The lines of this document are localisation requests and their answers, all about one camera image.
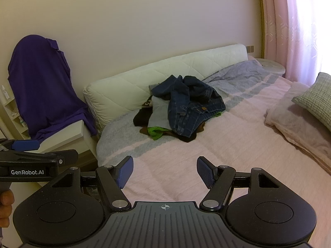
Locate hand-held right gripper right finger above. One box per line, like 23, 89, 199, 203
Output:
197, 156, 285, 211

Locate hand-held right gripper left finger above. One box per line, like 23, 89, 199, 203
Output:
49, 156, 134, 211

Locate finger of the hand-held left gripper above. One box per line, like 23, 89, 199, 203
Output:
0, 139, 40, 152
0, 149, 78, 166

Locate blue denim jeans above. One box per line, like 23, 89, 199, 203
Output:
151, 75, 226, 138

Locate person's left hand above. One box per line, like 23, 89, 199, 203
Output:
0, 188, 15, 228

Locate white shelf unit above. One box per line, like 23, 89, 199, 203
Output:
0, 83, 30, 141

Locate white bedside cabinet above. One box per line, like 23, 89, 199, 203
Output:
24, 119, 99, 190

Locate pink striped bed blanket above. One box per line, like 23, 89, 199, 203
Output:
96, 55, 331, 204

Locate purple shirt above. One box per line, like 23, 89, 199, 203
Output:
7, 34, 98, 141

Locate grey garment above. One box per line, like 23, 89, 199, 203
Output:
147, 83, 172, 130

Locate white quilted bolster cushion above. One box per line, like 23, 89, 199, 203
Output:
83, 44, 249, 132

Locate round white side table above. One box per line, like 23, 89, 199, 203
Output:
255, 58, 286, 76

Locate grey-green checked pillow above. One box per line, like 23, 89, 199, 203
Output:
292, 72, 331, 132

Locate pink curtain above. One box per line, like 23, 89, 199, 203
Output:
260, 0, 331, 87

